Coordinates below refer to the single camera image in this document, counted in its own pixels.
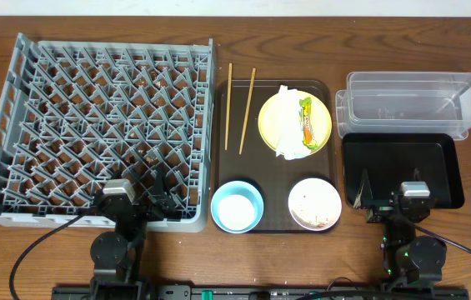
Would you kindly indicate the yellow round plate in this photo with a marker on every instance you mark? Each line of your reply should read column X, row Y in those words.
column 321, row 121

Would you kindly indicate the green orange snack wrapper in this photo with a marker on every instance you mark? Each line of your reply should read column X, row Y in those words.
column 309, row 140

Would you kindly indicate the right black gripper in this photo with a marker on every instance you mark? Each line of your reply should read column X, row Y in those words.
column 365, row 196

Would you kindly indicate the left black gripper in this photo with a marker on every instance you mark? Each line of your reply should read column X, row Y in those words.
column 142, row 207

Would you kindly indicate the dark brown serving tray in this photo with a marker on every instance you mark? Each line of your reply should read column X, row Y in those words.
column 273, row 176

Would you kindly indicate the light blue bowl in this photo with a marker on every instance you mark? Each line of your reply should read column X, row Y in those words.
column 237, row 207

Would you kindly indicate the white napkin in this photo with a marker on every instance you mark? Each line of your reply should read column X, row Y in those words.
column 290, row 143

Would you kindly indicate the pink white bowl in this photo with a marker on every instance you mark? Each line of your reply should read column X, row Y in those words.
column 315, row 204

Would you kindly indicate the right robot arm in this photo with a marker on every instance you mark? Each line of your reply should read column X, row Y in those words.
column 411, row 261

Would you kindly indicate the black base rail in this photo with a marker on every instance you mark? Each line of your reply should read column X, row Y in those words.
column 181, row 292

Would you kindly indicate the black food waste tray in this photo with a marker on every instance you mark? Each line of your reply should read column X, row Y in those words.
column 391, row 158

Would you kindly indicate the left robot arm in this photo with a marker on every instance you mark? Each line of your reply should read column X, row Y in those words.
column 117, row 254

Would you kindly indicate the grey plastic dish rack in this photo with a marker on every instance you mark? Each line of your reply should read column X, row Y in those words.
column 72, row 113

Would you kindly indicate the clear plastic waste bin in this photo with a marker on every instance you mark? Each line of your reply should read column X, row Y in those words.
column 405, row 102

